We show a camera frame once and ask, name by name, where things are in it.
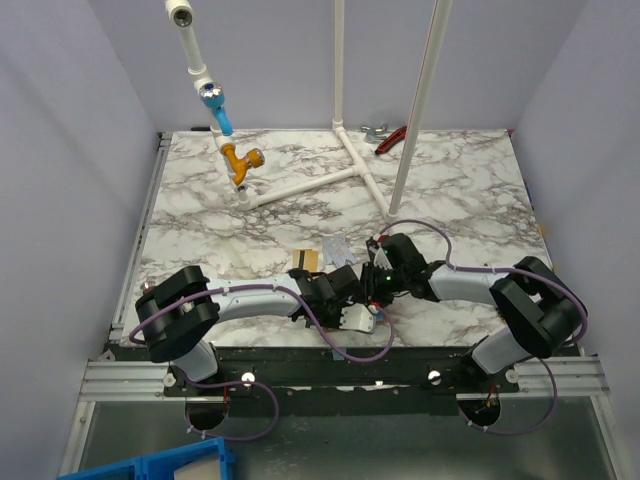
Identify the gold credit card stack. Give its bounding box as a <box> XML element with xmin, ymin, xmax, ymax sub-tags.
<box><xmin>292</xmin><ymin>249</ymin><xmax>319</xmax><ymax>272</ymax></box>

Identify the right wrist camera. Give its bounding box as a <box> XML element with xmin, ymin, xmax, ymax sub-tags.
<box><xmin>373</xmin><ymin>246</ymin><xmax>393</xmax><ymax>270</ymax></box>

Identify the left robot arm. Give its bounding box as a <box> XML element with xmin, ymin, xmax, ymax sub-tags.
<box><xmin>135</xmin><ymin>265</ymin><xmax>366</xmax><ymax>395</ymax></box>

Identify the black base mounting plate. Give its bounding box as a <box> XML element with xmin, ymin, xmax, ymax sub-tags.
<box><xmin>164</xmin><ymin>347</ymin><xmax>519</xmax><ymax>417</ymax></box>

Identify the silver VIP card stack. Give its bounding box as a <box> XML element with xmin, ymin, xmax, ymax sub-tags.
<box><xmin>321</xmin><ymin>235</ymin><xmax>358</xmax><ymax>268</ymax></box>

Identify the blue valve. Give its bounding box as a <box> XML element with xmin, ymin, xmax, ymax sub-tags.
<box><xmin>198</xmin><ymin>82</ymin><xmax>233</xmax><ymax>136</ymax></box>

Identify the black VIP card stack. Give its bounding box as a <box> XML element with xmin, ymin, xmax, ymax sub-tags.
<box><xmin>365</xmin><ymin>237</ymin><xmax>380</xmax><ymax>262</ymax></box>

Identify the orange valve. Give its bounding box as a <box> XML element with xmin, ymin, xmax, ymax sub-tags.
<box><xmin>220</xmin><ymin>143</ymin><xmax>265</xmax><ymax>187</ymax></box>

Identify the blue plastic bin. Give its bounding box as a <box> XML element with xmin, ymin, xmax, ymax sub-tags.
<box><xmin>59</xmin><ymin>439</ymin><xmax>237</xmax><ymax>480</ymax></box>

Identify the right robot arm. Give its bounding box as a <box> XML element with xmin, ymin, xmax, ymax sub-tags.
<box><xmin>361</xmin><ymin>233</ymin><xmax>587</xmax><ymax>392</ymax></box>

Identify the white PVC pipe frame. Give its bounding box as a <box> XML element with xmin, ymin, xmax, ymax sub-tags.
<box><xmin>164</xmin><ymin>1</ymin><xmax>453</xmax><ymax>220</ymax></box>

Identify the metal clamp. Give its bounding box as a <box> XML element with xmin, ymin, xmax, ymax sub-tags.
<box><xmin>360</xmin><ymin>123</ymin><xmax>388</xmax><ymax>137</ymax></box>

